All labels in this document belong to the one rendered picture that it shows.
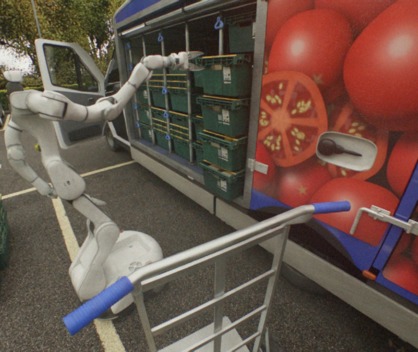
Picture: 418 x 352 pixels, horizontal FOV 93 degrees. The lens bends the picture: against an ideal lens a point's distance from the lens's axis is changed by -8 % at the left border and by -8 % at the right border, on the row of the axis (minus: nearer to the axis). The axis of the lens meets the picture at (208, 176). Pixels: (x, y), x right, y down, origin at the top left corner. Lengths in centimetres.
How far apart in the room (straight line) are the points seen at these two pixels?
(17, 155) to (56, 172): 32
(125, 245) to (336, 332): 171
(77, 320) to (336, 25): 137
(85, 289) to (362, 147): 184
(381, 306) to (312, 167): 90
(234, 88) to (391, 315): 163
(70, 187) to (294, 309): 176
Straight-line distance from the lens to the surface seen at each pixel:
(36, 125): 128
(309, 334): 191
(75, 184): 134
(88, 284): 173
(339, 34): 128
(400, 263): 145
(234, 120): 152
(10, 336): 224
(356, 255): 151
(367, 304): 170
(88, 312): 48
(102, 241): 157
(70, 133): 434
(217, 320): 102
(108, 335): 190
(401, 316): 167
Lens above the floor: 160
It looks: 26 degrees down
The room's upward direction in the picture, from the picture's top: straight up
